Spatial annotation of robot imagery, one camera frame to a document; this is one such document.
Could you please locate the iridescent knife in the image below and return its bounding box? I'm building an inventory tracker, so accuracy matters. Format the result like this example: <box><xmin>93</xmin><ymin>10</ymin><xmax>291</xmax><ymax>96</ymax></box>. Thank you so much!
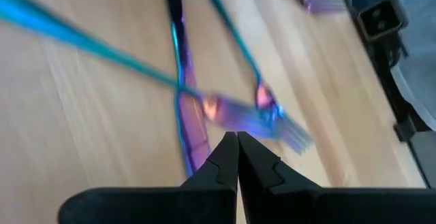
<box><xmin>159</xmin><ymin>0</ymin><xmax>212</xmax><ymax>179</ymax></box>

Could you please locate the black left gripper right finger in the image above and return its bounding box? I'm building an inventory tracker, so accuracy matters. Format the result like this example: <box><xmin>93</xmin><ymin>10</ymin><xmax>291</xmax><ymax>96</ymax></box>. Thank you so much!
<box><xmin>238</xmin><ymin>131</ymin><xmax>436</xmax><ymax>224</ymax></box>

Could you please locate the black table-level camera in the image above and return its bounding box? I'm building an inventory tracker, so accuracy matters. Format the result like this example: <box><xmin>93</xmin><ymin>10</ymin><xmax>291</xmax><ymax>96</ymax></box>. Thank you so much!
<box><xmin>350</xmin><ymin>0</ymin><xmax>409</xmax><ymax>43</ymax></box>

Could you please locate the pale blue fabric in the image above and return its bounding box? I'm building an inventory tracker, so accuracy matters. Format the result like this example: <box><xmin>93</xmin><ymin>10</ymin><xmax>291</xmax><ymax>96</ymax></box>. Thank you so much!
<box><xmin>390</xmin><ymin>0</ymin><xmax>436</xmax><ymax>131</ymax></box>

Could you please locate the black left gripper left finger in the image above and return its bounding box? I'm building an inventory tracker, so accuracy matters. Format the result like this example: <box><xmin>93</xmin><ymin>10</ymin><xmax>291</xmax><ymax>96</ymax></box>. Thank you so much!
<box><xmin>57</xmin><ymin>131</ymin><xmax>238</xmax><ymax>224</ymax></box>

